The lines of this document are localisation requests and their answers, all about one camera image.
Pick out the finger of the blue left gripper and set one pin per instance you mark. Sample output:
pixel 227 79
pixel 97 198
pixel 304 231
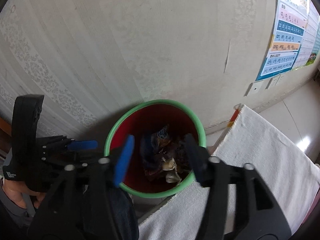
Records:
pixel 82 145

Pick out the white table cloth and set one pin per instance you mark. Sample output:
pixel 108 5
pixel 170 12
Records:
pixel 262 186

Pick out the left hand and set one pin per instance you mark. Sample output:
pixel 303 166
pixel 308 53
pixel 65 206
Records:
pixel 14 190

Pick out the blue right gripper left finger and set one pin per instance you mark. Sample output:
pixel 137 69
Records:
pixel 123 160

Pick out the blue foil wrapper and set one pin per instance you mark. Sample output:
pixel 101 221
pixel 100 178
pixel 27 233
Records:
pixel 162 137

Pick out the red bin with green rim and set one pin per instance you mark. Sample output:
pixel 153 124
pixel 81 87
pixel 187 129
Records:
pixel 144 177

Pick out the red white wrapper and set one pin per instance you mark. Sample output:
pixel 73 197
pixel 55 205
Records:
pixel 170 167

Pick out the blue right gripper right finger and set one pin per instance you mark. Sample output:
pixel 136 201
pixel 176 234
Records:
pixel 198 158

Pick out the white double wall socket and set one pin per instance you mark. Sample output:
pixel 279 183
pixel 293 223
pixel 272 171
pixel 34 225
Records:
pixel 273 81

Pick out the colourful wall poster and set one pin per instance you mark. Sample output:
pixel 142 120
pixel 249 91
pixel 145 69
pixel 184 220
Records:
pixel 295 38

